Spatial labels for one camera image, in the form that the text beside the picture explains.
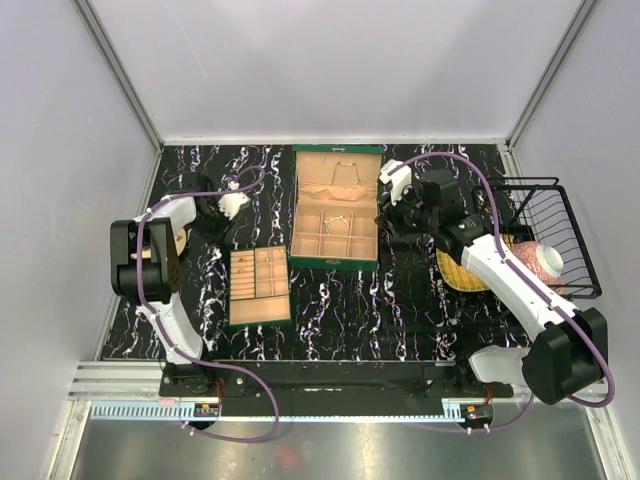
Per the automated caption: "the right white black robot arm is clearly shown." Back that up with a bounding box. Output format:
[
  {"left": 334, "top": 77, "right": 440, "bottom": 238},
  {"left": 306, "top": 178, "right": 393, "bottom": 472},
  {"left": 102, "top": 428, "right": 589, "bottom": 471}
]
[{"left": 379, "top": 161, "right": 615, "bottom": 405}]

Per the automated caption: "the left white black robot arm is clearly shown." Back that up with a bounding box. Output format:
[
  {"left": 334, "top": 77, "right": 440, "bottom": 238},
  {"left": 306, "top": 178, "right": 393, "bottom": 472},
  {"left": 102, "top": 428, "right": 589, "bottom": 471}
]
[{"left": 109, "top": 173, "right": 248, "bottom": 396}]

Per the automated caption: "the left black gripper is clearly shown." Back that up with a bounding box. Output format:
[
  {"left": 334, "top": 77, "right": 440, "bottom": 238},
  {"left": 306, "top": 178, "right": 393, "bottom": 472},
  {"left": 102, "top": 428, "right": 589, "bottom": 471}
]
[{"left": 190, "top": 201, "right": 237, "bottom": 247}]

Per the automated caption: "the beige jewelry tray insert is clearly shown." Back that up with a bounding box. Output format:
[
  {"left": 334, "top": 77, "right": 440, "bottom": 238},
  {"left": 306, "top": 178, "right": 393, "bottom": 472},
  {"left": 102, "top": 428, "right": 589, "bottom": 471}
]
[{"left": 229, "top": 246, "right": 291, "bottom": 327}]

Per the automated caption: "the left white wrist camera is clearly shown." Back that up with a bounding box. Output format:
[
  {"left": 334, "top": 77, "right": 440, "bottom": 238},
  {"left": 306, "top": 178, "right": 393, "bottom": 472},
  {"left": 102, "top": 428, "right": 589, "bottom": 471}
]
[{"left": 217, "top": 181, "right": 250, "bottom": 221}]

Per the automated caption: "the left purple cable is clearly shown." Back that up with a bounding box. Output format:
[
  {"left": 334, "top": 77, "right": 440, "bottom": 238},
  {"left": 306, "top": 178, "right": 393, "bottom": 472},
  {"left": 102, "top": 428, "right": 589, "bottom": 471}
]
[{"left": 135, "top": 166, "right": 281, "bottom": 443}]

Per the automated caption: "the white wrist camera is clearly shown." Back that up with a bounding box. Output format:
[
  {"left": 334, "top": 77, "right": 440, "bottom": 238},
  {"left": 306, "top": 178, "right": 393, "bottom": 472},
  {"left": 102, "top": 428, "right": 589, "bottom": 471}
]
[
  {"left": 217, "top": 181, "right": 250, "bottom": 221},
  {"left": 378, "top": 160, "right": 412, "bottom": 205}
]

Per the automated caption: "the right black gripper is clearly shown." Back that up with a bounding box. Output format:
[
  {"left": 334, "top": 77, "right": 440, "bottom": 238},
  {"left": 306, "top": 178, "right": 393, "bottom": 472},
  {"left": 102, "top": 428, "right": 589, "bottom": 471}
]
[{"left": 374, "top": 181, "right": 439, "bottom": 239}]

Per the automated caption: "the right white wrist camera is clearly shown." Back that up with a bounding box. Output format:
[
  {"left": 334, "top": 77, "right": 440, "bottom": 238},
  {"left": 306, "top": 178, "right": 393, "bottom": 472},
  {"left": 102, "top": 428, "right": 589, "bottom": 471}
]
[{"left": 378, "top": 160, "right": 412, "bottom": 205}]

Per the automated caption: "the black wire dish rack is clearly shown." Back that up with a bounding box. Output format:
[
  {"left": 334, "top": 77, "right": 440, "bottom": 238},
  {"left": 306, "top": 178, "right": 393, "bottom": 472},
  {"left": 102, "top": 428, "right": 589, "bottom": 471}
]
[{"left": 488, "top": 176, "right": 602, "bottom": 300}]

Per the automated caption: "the red patterned ceramic bowl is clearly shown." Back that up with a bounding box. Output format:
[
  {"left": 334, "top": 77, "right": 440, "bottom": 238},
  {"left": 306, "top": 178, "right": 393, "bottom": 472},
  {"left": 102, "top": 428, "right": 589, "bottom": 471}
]
[{"left": 511, "top": 241, "right": 564, "bottom": 294}]

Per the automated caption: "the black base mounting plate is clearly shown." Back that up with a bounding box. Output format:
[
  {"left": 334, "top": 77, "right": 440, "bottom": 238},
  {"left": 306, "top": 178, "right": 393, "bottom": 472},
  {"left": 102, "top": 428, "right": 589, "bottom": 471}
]
[{"left": 159, "top": 360, "right": 514, "bottom": 399}]

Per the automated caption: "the woven bamboo tray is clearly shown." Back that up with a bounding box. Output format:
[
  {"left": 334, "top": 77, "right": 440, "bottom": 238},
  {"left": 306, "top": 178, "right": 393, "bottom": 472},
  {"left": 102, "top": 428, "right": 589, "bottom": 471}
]
[{"left": 436, "top": 249, "right": 489, "bottom": 293}]

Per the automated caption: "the silver pearl bracelet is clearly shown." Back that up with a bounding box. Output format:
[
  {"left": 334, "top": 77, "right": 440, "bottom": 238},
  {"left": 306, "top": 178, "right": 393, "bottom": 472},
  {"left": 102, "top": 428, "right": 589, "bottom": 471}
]
[{"left": 322, "top": 214, "right": 351, "bottom": 236}]

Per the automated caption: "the aluminium rail front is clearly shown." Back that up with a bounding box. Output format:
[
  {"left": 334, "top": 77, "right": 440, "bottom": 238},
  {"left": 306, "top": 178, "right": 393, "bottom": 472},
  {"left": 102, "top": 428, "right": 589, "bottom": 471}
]
[{"left": 67, "top": 362, "right": 614, "bottom": 421}]

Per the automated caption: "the green jewelry box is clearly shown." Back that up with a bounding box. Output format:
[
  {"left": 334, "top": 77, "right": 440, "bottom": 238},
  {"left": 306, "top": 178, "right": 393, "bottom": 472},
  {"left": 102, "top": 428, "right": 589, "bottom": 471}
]
[{"left": 290, "top": 145, "right": 384, "bottom": 272}]

